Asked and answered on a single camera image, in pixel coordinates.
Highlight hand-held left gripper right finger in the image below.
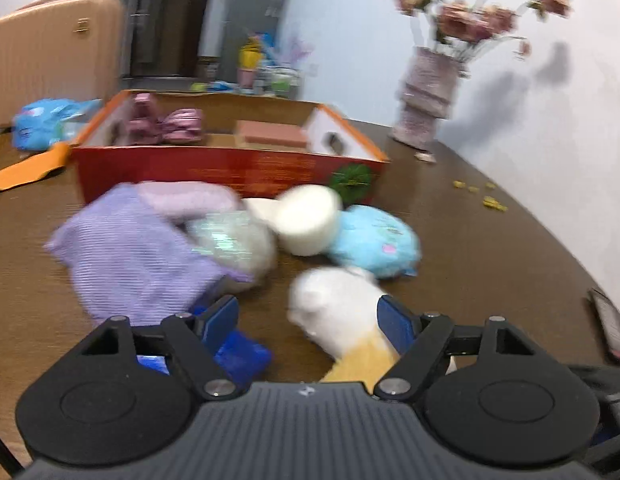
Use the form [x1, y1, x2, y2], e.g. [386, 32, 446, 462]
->
[374, 295, 541, 402]

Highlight blue packet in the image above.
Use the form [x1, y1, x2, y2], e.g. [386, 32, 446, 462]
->
[137, 305, 273, 383]

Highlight blue tissue pack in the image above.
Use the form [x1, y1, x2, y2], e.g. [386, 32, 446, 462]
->
[12, 98, 103, 151]

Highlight pile of colourful clutter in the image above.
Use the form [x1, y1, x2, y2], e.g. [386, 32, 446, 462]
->
[190, 32, 315, 98]

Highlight orange cloth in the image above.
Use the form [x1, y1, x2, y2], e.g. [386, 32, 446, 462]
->
[0, 141, 73, 193]

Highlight pink textured vase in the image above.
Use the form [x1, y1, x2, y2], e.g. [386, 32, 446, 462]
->
[390, 46, 471, 151]

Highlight light blue plush toy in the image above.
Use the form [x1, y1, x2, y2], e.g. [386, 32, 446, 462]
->
[327, 204, 421, 279]

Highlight iridescent white scrunchie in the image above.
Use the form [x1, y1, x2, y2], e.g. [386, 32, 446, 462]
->
[187, 210, 278, 283]

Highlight pink satin bow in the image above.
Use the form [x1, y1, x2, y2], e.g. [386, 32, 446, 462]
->
[124, 92, 205, 146]

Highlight purple knitted cloth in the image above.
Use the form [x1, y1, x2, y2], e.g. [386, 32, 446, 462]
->
[44, 183, 253, 328]

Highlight pink artificial flowers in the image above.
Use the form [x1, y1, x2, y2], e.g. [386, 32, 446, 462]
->
[375, 0, 573, 61]

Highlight brown flat block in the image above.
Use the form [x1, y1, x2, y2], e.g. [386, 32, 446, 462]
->
[234, 120, 311, 150]

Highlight pink ribbed suitcase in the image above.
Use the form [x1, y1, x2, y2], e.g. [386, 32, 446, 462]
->
[0, 0, 125, 128]

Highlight grey cabinet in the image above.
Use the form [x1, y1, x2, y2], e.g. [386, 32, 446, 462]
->
[197, 0, 301, 61]

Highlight white round sponge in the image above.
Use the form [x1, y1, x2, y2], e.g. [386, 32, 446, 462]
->
[242, 185, 343, 257]

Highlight dark door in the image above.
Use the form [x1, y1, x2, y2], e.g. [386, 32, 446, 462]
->
[124, 0, 231, 81]

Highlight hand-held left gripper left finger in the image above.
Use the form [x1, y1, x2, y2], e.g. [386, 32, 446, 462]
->
[82, 295, 241, 402]

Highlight pale pink fluffy cloth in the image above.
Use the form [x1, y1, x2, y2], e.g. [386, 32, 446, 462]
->
[137, 180, 245, 221]

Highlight red orange cardboard box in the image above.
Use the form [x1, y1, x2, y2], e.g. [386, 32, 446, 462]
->
[70, 89, 391, 206]

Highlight yellow crumbs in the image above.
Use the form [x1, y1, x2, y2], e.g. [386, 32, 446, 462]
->
[452, 180, 508, 212]

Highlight white and yellow plush toy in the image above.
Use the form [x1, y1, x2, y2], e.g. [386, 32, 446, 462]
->
[287, 266, 458, 393]

